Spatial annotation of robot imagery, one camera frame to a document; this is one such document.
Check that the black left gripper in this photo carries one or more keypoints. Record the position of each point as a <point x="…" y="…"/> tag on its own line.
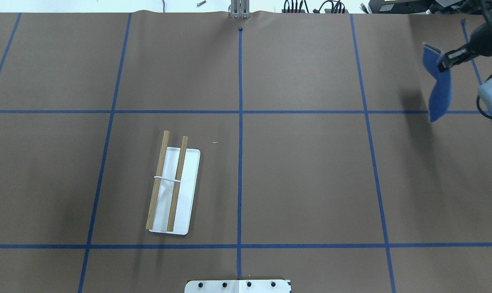
<point x="484" y="42"/>

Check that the blue towel with grey trim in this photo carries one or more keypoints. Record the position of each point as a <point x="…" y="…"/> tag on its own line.
<point x="441" y="95"/>

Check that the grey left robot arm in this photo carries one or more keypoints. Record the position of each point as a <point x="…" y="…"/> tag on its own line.
<point x="484" y="98"/>

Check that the white towel rack base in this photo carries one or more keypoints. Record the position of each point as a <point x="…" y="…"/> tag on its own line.
<point x="186" y="192"/>

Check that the right wooden rack rod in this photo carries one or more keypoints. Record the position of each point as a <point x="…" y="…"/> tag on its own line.
<point x="177" y="184"/>

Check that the wooden rack rod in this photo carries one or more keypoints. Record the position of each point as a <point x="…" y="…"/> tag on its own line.
<point x="157" y="181"/>
<point x="177" y="184"/>

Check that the left wooden rack rod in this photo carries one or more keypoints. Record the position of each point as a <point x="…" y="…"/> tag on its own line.
<point x="157" y="181"/>

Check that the aluminium frame post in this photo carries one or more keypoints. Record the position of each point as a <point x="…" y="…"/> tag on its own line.
<point x="239" y="9"/>

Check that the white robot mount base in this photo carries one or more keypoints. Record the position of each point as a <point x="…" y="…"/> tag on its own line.
<point x="239" y="286"/>

